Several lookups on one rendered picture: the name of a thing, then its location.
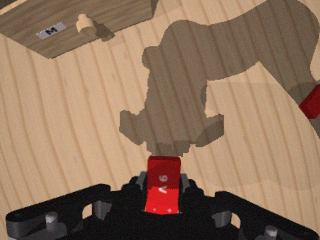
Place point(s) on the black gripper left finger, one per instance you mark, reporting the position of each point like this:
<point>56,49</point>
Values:
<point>63,215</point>

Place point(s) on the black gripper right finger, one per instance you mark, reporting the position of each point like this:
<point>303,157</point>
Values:
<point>256,223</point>

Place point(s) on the wooden drawer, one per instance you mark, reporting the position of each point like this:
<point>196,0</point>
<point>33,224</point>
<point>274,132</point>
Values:
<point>48,27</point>

